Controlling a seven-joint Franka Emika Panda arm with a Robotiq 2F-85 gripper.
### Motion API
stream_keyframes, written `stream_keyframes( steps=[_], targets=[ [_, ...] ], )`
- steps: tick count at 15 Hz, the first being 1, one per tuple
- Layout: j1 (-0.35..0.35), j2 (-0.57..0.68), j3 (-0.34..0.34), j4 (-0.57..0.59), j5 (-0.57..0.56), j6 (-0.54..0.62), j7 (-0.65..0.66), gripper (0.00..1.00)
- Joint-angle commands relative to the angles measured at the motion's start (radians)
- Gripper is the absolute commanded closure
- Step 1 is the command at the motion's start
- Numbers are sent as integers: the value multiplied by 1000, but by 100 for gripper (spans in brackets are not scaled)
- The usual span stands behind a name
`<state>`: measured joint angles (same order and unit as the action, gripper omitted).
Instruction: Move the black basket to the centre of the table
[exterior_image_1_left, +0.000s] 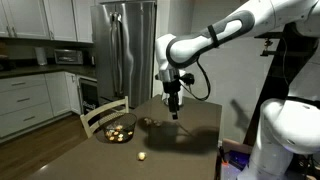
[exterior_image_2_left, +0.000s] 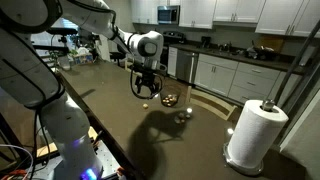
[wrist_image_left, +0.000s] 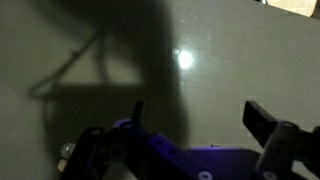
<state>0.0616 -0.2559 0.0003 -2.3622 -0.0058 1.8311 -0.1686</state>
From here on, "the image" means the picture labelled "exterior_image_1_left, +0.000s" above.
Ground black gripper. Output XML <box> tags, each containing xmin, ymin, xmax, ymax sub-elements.
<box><xmin>162</xmin><ymin>79</ymin><xmax>183</xmax><ymax>120</ymax></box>

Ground glass bowl of fruit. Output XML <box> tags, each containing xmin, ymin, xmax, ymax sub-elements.
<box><xmin>99</xmin><ymin>112</ymin><xmax>138</xmax><ymax>144</ymax></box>

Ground stainless steel refrigerator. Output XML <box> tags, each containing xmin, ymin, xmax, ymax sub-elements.
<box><xmin>90</xmin><ymin>0</ymin><xmax>157</xmax><ymax>109</ymax></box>

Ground light wooden box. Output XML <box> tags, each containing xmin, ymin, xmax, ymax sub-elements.
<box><xmin>222</xmin><ymin>138</ymin><xmax>254</xmax><ymax>156</ymax></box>

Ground white wooden chair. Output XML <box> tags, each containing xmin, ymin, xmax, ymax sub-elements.
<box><xmin>79</xmin><ymin>95</ymin><xmax>130</xmax><ymax>139</ymax></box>

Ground black undercounter wine cooler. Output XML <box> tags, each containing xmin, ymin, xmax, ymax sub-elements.
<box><xmin>77</xmin><ymin>75</ymin><xmax>100</xmax><ymax>116</ymax></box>

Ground blue glowing device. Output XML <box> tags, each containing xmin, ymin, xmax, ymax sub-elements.
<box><xmin>227</xmin><ymin>149</ymin><xmax>252</xmax><ymax>170</ymax></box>

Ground black robot support stand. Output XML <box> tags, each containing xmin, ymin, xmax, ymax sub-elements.
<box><xmin>243</xmin><ymin>22</ymin><xmax>320</xmax><ymax>148</ymax></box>

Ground silver toaster oven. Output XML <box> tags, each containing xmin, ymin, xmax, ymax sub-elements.
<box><xmin>53</xmin><ymin>48</ymin><xmax>84</xmax><ymax>66</ymax></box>

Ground dark kitchen countertop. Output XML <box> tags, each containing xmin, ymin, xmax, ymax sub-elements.
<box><xmin>0</xmin><ymin>64</ymin><xmax>98</xmax><ymax>80</ymax></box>

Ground white base cabinets with drawers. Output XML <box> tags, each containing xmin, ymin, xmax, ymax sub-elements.
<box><xmin>0</xmin><ymin>71</ymin><xmax>83</xmax><ymax>139</ymax></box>

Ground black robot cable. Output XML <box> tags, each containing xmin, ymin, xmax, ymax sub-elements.
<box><xmin>178</xmin><ymin>59</ymin><xmax>212</xmax><ymax>102</ymax></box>

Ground white wall cabinets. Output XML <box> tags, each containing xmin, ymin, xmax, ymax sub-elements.
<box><xmin>0</xmin><ymin>0</ymin><xmax>95</xmax><ymax>44</ymax></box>

